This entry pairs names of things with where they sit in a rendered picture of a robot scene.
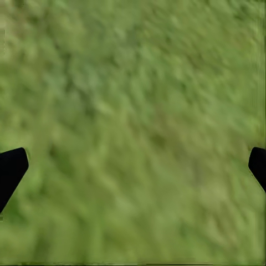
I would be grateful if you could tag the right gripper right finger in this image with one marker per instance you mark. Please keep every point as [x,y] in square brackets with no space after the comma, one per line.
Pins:
[257,164]

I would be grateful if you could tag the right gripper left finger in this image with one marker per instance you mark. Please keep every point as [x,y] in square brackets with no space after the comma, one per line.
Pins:
[13,165]

